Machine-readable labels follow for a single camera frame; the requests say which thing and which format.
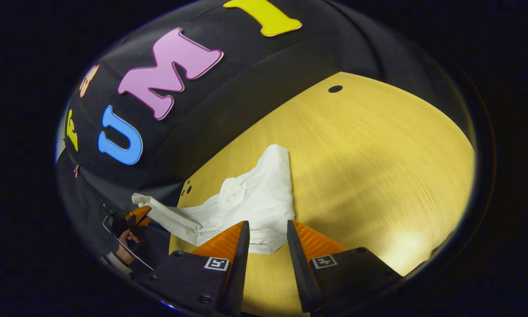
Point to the black backdrop cloth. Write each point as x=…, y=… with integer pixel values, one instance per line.
x=229, y=110

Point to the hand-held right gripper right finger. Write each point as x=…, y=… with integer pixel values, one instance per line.
x=301, y=273

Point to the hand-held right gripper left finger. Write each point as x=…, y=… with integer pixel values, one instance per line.
x=237, y=273

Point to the white jeans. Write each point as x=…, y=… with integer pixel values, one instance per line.
x=255, y=198

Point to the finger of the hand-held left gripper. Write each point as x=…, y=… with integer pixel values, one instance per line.
x=139, y=215

